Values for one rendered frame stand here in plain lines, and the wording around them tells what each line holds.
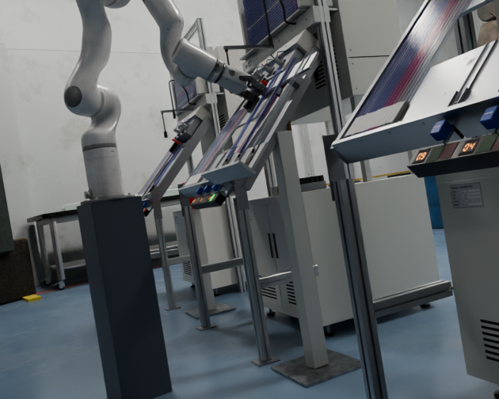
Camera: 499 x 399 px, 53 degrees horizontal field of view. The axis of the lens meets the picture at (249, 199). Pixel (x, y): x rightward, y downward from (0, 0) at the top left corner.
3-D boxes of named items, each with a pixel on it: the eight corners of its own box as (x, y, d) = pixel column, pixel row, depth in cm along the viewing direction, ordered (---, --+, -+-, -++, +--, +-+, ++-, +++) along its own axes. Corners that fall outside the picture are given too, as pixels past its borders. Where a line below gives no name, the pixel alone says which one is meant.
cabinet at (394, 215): (325, 341, 207) (300, 192, 206) (256, 315, 271) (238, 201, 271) (444, 305, 232) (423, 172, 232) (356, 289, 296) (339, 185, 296)
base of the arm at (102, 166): (89, 202, 167) (80, 147, 167) (74, 207, 183) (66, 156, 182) (142, 195, 177) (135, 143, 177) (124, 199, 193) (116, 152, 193)
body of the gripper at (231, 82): (226, 57, 165) (254, 73, 169) (215, 66, 174) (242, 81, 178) (218, 77, 163) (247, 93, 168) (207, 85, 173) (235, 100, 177)
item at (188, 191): (235, 188, 197) (221, 177, 195) (188, 199, 258) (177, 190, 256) (237, 185, 198) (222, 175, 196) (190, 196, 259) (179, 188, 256)
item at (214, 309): (196, 319, 284) (175, 183, 283) (185, 313, 306) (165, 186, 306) (236, 309, 293) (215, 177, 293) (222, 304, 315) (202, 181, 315)
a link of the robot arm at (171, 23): (131, 20, 175) (176, 92, 171) (149, -14, 163) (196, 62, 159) (152, 18, 181) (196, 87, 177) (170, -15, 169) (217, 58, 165)
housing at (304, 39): (320, 64, 216) (296, 42, 212) (271, 93, 261) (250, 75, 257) (329, 50, 218) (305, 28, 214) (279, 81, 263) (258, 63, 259)
